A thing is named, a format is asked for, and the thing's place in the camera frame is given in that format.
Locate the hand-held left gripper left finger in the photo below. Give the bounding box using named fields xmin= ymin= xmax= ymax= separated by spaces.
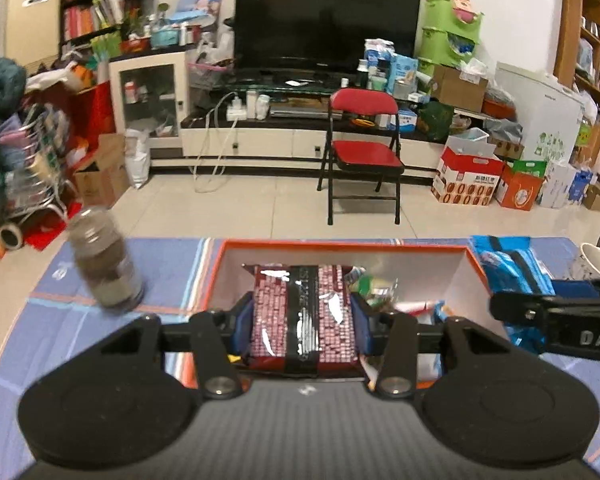
xmin=97 ymin=294 xmax=256 ymax=401

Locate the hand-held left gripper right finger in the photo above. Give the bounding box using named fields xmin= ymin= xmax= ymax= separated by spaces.
xmin=350 ymin=292 xmax=506 ymax=401

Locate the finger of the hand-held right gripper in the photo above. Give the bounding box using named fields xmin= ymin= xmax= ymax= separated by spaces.
xmin=488 ymin=279 xmax=600 ymax=322

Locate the red checked snack packet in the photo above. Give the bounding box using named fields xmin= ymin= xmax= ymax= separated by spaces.
xmin=241 ymin=262 xmax=362 ymax=376

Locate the green snack packet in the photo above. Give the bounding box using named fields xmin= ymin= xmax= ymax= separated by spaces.
xmin=349 ymin=266 xmax=398 ymax=307

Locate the white red snack packet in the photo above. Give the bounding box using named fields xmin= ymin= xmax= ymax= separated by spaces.
xmin=394 ymin=299 xmax=448 ymax=317

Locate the blue cookie packet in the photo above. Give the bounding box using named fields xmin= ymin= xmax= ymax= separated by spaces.
xmin=469 ymin=235 xmax=557 ymax=356

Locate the orange cardboard box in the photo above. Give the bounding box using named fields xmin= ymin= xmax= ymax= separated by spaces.
xmin=194 ymin=238 xmax=512 ymax=392

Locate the white mug with black print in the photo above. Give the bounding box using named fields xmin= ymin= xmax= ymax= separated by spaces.
xmin=567 ymin=242 xmax=600 ymax=282

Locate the blue plaid tablecloth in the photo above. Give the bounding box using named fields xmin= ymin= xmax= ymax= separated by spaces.
xmin=0 ymin=236 xmax=600 ymax=466

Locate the white blue carton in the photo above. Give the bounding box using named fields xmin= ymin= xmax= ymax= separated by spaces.
xmin=536 ymin=159 xmax=594 ymax=209

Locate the orange green carton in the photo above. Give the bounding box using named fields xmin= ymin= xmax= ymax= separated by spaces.
xmin=494 ymin=159 xmax=549 ymax=212

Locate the glass jar with brown contents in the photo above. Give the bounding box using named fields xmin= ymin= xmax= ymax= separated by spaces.
xmin=67 ymin=206 xmax=147 ymax=315

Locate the red white carton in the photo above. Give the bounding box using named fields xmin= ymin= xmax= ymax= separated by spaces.
xmin=430 ymin=132 xmax=504 ymax=208

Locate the red folding chair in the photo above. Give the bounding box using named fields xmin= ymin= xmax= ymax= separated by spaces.
xmin=317 ymin=88 xmax=407 ymax=227

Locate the white chest freezer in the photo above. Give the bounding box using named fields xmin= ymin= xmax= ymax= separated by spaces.
xmin=494 ymin=61 xmax=587 ymax=165

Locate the white television stand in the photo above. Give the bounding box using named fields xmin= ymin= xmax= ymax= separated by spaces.
xmin=179 ymin=67 xmax=448 ymax=172

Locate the white plastic sack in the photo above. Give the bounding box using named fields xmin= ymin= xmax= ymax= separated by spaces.
xmin=124 ymin=128 xmax=152 ymax=191

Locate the brown cardboard box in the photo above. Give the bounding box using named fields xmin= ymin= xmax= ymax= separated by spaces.
xmin=72 ymin=133 xmax=132 ymax=209

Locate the dark green bag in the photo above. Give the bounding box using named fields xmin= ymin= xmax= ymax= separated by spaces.
xmin=419 ymin=101 xmax=455 ymax=143

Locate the open cardboard box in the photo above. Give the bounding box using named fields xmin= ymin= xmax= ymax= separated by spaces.
xmin=431 ymin=64 xmax=489 ymax=114

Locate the white glass door cabinet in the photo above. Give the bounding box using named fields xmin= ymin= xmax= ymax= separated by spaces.
xmin=108 ymin=51 xmax=191 ymax=150

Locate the wooden shelf unit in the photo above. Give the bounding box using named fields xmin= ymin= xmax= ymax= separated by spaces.
xmin=554 ymin=0 xmax=600 ymax=113

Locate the tape roll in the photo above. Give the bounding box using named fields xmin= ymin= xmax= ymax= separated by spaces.
xmin=0 ymin=223 xmax=24 ymax=251

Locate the blue white box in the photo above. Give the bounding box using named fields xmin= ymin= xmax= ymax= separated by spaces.
xmin=389 ymin=54 xmax=419 ymax=97

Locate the metal laundry cart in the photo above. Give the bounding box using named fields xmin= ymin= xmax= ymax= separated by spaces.
xmin=0 ymin=104 xmax=82 ymax=222

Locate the green plastic drawer unit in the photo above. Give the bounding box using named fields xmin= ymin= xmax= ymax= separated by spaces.
xmin=419 ymin=0 xmax=484 ymax=79

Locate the black television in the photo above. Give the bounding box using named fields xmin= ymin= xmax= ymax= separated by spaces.
xmin=233 ymin=0 xmax=424 ymax=74

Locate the blue picture print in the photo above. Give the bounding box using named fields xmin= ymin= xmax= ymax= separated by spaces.
xmin=177 ymin=0 xmax=224 ymax=17

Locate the dark bookshelf with books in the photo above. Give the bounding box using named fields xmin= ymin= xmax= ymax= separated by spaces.
xmin=60 ymin=0 xmax=147 ymax=57

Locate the beige standing air conditioner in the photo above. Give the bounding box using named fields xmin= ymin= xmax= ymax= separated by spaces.
xmin=4 ymin=0 xmax=64 ymax=69

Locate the white cable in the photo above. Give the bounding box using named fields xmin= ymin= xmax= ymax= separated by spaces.
xmin=194 ymin=112 xmax=240 ymax=194

